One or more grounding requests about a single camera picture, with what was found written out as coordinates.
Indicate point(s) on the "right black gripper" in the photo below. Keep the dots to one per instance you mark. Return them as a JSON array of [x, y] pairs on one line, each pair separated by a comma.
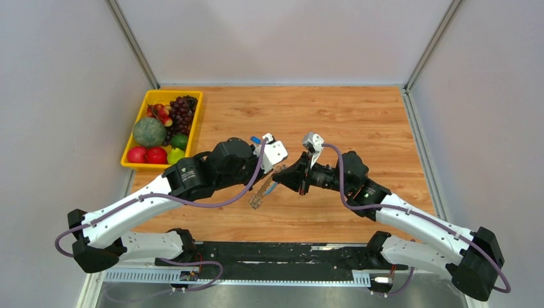
[[293, 178]]

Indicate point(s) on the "silver crescent key organizer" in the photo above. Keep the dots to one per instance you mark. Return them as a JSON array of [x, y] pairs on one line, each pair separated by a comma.
[[266, 188]]

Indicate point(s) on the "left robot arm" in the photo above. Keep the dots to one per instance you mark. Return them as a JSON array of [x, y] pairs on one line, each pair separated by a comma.
[[101, 239]]

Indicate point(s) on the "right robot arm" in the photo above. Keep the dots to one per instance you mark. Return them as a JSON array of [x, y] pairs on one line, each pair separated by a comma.
[[368, 199]]

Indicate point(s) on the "silver key with blue tag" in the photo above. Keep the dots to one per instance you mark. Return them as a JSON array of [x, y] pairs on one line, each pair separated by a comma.
[[255, 140]]

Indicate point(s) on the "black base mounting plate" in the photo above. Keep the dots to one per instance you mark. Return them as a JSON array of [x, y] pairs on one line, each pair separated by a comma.
[[282, 261]]

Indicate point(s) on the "green lime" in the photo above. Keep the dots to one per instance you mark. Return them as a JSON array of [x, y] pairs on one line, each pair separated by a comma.
[[179, 141]]

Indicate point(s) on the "dark purple grape bunch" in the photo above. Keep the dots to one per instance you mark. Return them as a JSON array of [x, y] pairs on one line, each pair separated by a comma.
[[180, 116]]

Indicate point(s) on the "yellow plastic fruit tray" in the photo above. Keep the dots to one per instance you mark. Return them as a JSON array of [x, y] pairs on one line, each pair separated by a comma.
[[165, 97]]

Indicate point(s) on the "red apple right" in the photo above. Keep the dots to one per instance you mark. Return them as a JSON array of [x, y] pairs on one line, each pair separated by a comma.
[[156, 155]]

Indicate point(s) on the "red apple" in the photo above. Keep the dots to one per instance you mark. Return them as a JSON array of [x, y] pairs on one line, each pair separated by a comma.
[[156, 155], [137, 155]]

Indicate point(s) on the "green melon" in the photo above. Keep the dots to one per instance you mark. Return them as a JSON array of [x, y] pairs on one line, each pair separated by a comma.
[[149, 132]]

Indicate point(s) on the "small red fruits cluster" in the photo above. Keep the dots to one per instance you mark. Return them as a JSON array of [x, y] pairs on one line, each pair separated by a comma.
[[161, 112]]

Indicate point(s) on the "red apple left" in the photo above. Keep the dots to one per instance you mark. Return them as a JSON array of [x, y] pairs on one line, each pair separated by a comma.
[[137, 155]]

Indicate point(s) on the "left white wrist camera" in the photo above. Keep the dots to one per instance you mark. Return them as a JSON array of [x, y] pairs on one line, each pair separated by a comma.
[[272, 153]]

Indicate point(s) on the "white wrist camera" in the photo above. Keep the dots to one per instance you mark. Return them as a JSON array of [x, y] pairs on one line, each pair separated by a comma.
[[313, 143], [272, 153]]

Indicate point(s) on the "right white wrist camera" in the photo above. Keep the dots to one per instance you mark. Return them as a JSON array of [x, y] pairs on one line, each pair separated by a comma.
[[313, 143]]

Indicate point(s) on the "aluminium frame rail front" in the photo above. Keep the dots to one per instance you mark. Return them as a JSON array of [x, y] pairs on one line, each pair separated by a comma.
[[179, 246]]

